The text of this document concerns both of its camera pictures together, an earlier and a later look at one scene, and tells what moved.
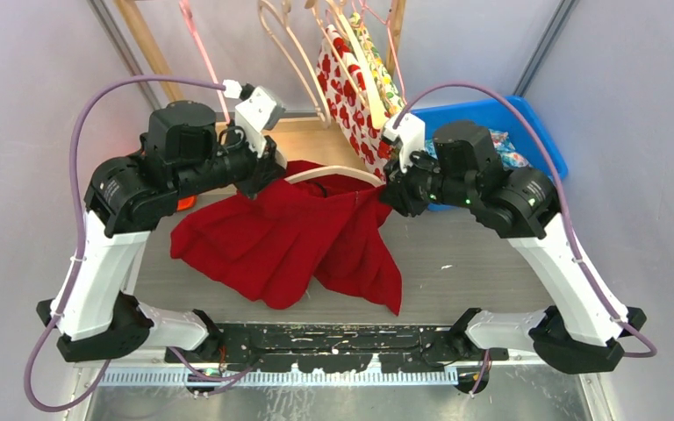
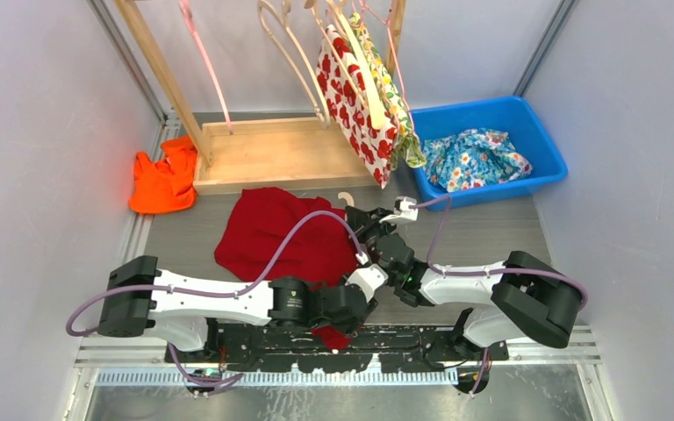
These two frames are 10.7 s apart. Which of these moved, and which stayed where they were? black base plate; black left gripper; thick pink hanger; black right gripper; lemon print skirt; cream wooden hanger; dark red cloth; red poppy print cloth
Moved: dark red cloth; black right gripper; black left gripper
Stayed: black base plate; thick pink hanger; cream wooden hanger; red poppy print cloth; lemon print skirt
